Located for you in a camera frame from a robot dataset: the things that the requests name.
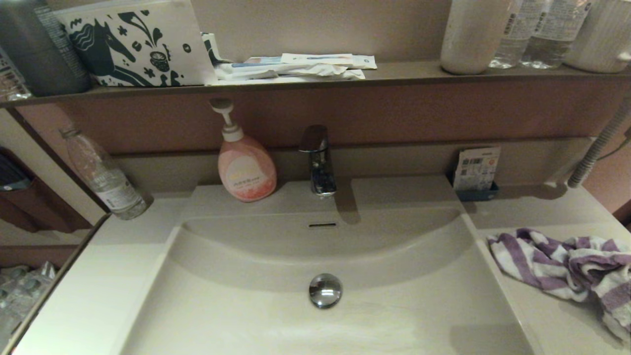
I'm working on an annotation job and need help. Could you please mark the chrome lever faucet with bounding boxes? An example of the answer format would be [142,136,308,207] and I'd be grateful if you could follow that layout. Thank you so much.
[299,125,338,198]

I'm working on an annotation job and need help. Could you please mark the purple white striped towel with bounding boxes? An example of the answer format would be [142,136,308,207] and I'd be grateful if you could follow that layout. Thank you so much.
[487,227,631,346]

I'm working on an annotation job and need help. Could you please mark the white ceramic sink basin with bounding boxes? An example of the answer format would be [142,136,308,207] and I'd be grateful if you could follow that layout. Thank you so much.
[118,175,535,355]

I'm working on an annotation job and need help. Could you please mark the pink soap pump bottle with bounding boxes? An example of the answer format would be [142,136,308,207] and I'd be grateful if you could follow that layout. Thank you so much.
[209,98,278,203]

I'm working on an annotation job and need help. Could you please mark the white tubes and packets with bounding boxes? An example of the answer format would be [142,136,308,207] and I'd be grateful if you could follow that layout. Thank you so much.
[213,62,366,83]

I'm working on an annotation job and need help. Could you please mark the chrome drain stopper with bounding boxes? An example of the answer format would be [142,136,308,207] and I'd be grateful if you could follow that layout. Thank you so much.
[309,273,343,310]

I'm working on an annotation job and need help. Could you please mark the long white toothbrush packet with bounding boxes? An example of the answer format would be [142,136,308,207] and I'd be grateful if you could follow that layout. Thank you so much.
[281,53,378,70]

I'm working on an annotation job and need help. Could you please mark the blue white toothbrush packet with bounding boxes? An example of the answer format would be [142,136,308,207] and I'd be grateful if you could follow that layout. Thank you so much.
[232,56,296,68]

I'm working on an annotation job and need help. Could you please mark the small blue tray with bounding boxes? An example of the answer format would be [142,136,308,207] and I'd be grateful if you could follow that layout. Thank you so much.
[448,170,500,202]

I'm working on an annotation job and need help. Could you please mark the small card in blue holder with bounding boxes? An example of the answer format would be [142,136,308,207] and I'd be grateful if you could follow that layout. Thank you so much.
[454,146,501,192]

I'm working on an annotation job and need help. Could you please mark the small white green box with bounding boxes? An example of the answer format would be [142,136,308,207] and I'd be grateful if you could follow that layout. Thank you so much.
[201,32,232,65]

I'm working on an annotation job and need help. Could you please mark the clear plastic water bottle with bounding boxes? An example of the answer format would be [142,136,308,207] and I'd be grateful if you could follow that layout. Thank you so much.
[521,0,592,70]
[489,0,538,69]
[58,126,149,220]

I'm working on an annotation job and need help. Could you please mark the white ceramic bottle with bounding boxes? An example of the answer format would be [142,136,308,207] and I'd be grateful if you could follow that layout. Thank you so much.
[440,0,513,75]

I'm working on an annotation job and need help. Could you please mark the white horse print bag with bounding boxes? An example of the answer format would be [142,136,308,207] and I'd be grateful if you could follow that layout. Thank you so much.
[53,0,217,87]

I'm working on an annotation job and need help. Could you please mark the dark brown panel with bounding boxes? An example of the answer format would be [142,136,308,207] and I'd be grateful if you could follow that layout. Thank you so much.
[0,190,93,233]

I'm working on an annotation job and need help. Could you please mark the dark object blue rim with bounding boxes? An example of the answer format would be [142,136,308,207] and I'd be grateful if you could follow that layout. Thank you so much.
[0,147,31,192]

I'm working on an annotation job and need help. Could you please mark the dark grey cylinder container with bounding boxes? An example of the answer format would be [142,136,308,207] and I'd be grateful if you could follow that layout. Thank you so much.
[0,0,92,97]

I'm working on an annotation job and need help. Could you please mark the wrapped plastic bottle pack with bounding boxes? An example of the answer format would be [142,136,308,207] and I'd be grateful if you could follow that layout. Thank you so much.
[0,261,57,346]

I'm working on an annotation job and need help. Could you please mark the white ribbed container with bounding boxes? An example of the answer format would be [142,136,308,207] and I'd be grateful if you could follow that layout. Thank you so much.
[564,0,631,73]

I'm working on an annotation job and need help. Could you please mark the clear plastic packet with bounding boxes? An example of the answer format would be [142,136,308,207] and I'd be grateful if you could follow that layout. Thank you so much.
[0,47,31,102]

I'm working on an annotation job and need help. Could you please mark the brown wall shelf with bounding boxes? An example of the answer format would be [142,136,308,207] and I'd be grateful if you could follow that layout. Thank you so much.
[0,59,631,108]

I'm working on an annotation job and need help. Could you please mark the grey corrugated hose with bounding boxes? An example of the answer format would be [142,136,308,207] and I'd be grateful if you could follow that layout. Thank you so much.
[567,99,631,188]

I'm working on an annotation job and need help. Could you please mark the tan metal rail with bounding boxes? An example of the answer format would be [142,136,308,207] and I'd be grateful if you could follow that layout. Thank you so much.
[0,213,111,355]

